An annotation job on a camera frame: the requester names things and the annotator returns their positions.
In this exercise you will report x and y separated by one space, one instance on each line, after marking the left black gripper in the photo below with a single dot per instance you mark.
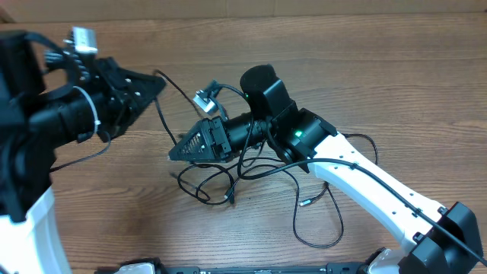
121 88

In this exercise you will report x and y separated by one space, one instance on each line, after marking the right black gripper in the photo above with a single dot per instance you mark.
208 135

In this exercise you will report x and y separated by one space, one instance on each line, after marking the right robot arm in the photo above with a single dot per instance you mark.
432 238

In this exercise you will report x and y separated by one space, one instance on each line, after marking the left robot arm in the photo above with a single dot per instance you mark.
50 96

